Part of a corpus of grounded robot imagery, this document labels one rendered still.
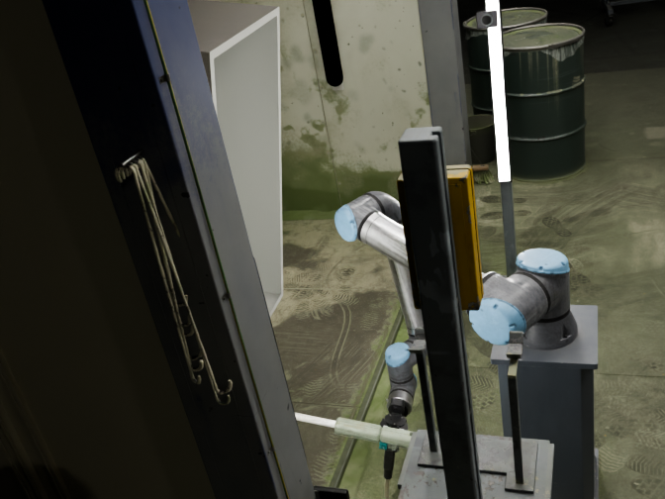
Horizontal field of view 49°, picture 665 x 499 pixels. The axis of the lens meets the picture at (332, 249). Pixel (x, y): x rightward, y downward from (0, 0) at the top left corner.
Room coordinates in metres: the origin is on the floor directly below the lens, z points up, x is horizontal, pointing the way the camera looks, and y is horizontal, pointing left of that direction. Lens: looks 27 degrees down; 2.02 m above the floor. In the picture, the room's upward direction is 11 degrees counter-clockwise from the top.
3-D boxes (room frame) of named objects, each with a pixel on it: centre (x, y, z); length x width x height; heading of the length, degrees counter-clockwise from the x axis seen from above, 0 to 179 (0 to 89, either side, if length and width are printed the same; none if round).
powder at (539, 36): (4.48, -1.51, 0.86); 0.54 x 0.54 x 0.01
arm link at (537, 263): (1.82, -0.60, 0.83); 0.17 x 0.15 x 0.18; 128
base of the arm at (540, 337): (1.82, -0.60, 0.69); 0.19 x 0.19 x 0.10
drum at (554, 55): (4.48, -1.51, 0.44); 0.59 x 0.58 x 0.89; 172
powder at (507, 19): (5.13, -1.51, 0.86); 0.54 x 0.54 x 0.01
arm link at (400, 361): (2.12, -0.16, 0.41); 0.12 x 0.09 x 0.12; 128
